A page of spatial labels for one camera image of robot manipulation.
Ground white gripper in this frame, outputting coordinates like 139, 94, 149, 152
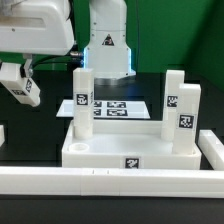
0, 0, 74, 78

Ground white desk top tray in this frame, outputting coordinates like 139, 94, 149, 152
62, 119, 201, 170

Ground white block left edge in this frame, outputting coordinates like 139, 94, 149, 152
0, 125, 5, 147

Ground white marker sheet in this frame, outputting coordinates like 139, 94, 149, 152
55, 99, 152, 120

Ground white L-shaped fence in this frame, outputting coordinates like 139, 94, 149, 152
0, 129, 224, 199

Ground black cables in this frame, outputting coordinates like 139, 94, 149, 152
0, 49, 84, 68

